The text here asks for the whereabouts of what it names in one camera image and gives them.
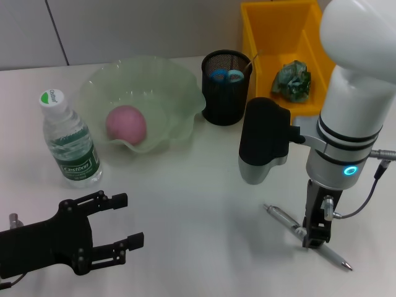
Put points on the black mesh pen holder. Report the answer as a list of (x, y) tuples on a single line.
[(222, 102)]

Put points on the pink peach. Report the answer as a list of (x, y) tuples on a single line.
[(127, 123)]

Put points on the green glass fruit plate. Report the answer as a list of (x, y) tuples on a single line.
[(148, 80)]

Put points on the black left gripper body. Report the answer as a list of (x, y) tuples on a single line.
[(46, 244)]

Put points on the clear plastic water bottle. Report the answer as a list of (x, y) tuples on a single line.
[(77, 154)]

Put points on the yellow plastic bin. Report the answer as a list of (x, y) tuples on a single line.
[(263, 31)]

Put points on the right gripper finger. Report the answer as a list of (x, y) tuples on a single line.
[(307, 236), (321, 235)]

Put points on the clear plastic ruler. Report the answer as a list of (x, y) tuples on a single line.
[(252, 62)]

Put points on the blue scissors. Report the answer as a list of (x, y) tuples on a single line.
[(214, 74)]

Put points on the green plastic wrap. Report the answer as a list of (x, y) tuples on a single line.
[(290, 82)]

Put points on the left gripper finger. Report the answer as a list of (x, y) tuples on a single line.
[(102, 201), (114, 253)]

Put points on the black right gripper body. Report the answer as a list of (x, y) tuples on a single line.
[(317, 204)]

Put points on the white grey ballpoint pen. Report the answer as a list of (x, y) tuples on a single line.
[(284, 218)]

